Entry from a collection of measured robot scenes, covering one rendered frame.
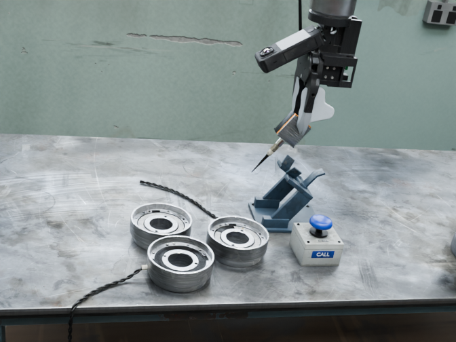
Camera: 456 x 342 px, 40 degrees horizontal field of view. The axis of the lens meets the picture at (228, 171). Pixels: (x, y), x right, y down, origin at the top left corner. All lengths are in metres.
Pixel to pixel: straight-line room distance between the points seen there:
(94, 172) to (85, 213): 0.16
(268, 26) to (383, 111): 0.70
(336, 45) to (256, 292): 0.43
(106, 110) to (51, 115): 0.22
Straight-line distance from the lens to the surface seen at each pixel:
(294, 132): 1.13
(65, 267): 1.03
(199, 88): 2.67
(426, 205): 1.41
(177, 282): 0.97
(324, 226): 1.08
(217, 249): 1.04
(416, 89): 3.02
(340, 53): 1.09
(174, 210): 1.13
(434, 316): 1.53
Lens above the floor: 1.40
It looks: 26 degrees down
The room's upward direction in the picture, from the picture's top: 9 degrees clockwise
